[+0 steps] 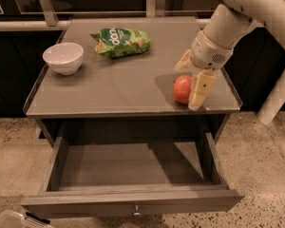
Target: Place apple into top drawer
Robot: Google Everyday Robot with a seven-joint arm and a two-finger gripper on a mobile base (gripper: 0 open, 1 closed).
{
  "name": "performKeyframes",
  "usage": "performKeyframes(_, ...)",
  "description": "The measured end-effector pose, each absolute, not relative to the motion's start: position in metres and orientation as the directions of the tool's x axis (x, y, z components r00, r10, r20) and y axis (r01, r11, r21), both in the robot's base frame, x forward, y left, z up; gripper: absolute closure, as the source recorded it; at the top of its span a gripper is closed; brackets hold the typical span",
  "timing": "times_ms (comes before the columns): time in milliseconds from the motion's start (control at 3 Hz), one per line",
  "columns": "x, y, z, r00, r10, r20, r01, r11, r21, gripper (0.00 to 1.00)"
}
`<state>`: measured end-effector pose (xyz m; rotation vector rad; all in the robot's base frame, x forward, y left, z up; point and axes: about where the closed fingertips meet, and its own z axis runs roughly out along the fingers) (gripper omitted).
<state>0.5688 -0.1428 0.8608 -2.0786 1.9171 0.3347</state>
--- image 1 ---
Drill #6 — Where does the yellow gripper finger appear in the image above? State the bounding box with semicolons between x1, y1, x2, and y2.
188;69;216;111
174;49;195;72

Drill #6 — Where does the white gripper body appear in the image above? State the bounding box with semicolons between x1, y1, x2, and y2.
191;30;233;70

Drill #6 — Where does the red apple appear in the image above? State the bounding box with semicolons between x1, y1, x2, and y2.
172;75;192;105

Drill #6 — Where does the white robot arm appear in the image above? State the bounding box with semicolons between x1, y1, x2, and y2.
175;0;285;111

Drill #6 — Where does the grey cabinet with top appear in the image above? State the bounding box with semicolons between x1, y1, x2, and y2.
23;16;243;149

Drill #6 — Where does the open grey top drawer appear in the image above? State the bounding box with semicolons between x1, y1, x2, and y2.
21;133;244;219

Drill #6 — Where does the small metal drawer knob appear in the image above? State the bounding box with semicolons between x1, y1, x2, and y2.
132;204;141;217

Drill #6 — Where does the green snack bag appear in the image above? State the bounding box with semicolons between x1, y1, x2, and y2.
90;28;151;59

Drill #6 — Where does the white ceramic bowl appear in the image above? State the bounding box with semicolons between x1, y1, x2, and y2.
43;43;84;75

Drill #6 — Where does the clear plastic box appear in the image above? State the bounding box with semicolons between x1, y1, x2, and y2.
0;210;53;228

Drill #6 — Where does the metal railing frame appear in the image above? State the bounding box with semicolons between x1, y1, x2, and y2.
0;0;223;31

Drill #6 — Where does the white slanted post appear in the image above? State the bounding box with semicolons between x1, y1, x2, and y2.
256;69;285;125

